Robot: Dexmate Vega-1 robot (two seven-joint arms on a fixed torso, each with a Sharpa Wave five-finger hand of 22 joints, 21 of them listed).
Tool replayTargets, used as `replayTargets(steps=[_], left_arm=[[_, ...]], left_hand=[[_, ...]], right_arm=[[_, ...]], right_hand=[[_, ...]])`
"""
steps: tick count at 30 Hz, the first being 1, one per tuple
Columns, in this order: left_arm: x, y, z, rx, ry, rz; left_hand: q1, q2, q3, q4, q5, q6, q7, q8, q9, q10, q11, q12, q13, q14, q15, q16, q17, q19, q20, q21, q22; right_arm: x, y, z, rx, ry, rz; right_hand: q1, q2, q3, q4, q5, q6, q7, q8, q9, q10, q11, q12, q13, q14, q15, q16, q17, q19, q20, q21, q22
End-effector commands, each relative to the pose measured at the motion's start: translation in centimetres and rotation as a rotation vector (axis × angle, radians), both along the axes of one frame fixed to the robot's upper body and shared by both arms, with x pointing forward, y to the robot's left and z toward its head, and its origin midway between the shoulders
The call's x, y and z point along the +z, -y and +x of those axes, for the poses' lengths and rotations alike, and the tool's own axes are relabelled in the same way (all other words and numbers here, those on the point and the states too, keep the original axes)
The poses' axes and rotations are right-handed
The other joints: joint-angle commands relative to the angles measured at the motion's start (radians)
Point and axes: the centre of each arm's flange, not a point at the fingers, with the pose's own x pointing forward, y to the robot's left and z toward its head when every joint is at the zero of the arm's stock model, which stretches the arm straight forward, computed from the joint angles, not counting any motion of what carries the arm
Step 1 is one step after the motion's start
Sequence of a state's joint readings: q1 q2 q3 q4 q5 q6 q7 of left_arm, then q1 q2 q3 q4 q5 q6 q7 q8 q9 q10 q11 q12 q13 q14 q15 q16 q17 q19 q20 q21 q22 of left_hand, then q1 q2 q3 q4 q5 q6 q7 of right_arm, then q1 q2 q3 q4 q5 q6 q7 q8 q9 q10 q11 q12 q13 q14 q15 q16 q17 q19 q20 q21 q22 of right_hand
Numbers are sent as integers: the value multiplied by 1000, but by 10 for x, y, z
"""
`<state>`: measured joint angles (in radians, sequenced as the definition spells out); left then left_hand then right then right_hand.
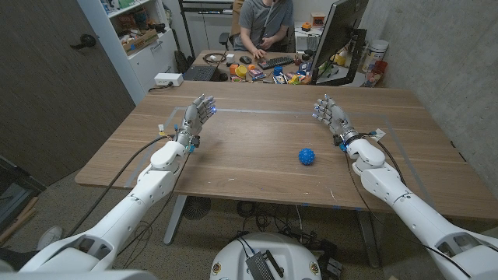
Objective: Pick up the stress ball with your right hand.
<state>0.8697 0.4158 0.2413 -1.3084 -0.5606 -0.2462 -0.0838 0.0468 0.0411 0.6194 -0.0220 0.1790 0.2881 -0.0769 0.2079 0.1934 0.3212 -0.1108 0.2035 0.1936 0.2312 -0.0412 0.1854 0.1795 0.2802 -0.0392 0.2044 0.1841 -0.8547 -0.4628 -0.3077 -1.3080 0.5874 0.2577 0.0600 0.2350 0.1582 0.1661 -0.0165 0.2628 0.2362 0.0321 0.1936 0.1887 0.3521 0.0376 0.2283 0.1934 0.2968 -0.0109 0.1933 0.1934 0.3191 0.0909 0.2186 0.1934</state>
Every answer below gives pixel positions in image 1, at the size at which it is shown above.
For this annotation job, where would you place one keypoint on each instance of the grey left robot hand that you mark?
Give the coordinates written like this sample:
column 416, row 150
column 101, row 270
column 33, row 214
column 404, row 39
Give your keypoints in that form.
column 193, row 116

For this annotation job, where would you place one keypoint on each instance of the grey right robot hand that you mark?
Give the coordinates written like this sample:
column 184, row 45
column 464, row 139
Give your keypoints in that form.
column 335, row 116

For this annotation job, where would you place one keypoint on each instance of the blue spiky stress ball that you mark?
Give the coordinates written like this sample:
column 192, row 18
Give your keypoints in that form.
column 306, row 156

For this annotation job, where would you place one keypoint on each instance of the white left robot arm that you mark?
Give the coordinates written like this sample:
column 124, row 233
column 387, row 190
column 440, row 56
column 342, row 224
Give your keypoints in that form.
column 128, row 202

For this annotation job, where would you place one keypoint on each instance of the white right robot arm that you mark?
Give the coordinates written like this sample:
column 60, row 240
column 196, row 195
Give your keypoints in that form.
column 420, row 214

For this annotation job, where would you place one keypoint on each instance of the black laptop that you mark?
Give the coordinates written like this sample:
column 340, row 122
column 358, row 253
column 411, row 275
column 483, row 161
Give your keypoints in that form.
column 200, row 72

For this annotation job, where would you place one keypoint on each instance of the white power strip box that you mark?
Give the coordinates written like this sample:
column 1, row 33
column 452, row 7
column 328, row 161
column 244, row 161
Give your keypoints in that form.
column 168, row 79

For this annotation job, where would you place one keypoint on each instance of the blue small cup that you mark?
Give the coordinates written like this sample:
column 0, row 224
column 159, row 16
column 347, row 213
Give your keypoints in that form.
column 278, row 71

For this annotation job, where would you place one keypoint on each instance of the white plastic tub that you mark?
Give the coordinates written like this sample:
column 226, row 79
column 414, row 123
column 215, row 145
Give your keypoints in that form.
column 375, row 52

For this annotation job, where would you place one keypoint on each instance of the black computer mouse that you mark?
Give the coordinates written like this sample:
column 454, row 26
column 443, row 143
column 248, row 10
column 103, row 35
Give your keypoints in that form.
column 245, row 59

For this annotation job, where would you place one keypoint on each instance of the black keyboard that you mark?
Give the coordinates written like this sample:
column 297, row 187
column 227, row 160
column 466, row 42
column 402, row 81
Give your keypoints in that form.
column 276, row 62

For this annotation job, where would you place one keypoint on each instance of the black computer monitor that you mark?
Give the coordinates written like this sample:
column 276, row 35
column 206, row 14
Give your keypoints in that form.
column 336, row 31

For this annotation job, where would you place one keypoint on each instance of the white shelf cabinet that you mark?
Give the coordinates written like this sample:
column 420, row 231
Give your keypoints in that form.
column 136, row 46

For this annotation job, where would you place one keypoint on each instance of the black round floor fan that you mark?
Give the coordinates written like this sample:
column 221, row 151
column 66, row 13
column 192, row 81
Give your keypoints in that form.
column 196, row 208

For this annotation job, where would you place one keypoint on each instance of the cardboard box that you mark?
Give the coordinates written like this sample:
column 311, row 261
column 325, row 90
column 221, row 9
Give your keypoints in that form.
column 140, row 40

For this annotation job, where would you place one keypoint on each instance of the orange wooden toy box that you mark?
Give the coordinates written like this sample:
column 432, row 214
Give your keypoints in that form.
column 318, row 18

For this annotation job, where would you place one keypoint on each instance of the grey table leg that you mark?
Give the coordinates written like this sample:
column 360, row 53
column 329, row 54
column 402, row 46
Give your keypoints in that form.
column 174, row 219

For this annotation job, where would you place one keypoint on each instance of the person in grey t-shirt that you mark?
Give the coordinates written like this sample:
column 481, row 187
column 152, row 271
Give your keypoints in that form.
column 264, row 23

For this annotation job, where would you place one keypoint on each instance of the white robot torso base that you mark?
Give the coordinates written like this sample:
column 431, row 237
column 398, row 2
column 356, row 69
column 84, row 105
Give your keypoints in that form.
column 266, row 256

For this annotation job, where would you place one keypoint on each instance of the white sneaker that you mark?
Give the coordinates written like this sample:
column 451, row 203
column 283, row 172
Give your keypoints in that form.
column 50, row 236

